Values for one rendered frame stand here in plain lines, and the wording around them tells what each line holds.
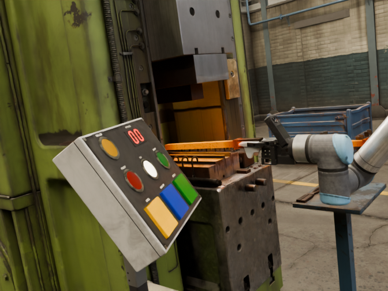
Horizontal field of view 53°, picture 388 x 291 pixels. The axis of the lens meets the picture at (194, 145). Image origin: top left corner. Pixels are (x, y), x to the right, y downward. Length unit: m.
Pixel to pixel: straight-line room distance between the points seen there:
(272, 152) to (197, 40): 0.45
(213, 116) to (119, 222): 1.03
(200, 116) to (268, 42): 9.04
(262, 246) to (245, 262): 0.13
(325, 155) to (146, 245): 0.66
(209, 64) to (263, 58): 9.48
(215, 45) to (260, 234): 0.74
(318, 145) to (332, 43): 8.60
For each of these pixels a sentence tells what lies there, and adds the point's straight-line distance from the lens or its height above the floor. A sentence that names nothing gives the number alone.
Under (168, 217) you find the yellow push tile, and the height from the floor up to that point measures 1.00.
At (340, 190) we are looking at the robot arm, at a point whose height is 0.90.
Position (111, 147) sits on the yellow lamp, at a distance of 0.82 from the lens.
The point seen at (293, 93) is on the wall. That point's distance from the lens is 10.39.
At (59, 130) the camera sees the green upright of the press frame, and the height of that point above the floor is 1.17.
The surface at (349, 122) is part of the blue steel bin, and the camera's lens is 5.07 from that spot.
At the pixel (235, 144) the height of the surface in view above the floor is 1.04.
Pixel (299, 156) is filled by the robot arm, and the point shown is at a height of 1.00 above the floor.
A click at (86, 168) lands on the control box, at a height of 1.14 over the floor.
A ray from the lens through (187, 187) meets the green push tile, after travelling 1.01.
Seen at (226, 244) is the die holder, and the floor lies 0.72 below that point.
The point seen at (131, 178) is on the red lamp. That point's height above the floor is 1.10.
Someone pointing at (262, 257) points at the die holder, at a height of 0.57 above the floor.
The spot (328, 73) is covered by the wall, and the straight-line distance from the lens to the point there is 9.86.
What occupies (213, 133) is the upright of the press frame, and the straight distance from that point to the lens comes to 1.74.
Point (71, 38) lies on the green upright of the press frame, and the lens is 1.27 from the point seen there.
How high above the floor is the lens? 1.27
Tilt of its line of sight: 9 degrees down
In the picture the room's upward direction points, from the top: 8 degrees counter-clockwise
